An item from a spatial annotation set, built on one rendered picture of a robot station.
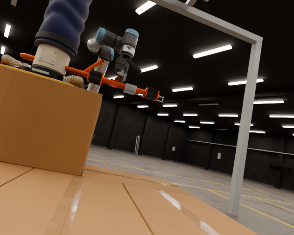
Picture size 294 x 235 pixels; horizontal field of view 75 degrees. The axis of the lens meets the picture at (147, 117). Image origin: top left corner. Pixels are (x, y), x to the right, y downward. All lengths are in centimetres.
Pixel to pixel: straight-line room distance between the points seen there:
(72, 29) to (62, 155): 68
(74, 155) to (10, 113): 33
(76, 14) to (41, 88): 49
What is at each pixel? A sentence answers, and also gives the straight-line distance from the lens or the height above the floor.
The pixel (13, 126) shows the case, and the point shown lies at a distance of 102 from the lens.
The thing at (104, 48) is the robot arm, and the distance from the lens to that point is 193.
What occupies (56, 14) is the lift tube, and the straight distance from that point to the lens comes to 126.
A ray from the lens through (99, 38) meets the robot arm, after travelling 138.
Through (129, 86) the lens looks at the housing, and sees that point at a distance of 118.
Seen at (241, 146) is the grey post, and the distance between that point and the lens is 367.
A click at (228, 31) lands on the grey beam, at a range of 408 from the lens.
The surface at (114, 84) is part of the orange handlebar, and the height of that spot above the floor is 106.
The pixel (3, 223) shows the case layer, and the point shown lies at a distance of 48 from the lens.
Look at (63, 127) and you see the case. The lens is 97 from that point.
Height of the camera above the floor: 73
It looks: 9 degrees up
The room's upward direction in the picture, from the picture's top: 13 degrees clockwise
